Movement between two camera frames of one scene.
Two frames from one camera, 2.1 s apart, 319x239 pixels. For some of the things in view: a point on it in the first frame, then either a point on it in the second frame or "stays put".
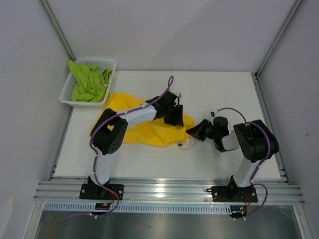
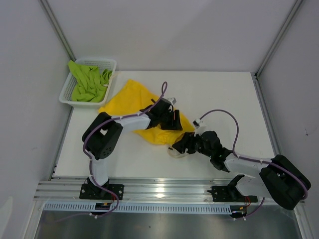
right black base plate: (234, 193) stays put
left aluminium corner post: (45, 4) stays put
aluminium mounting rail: (174, 191) stays put
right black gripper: (197, 131) → (186, 142)
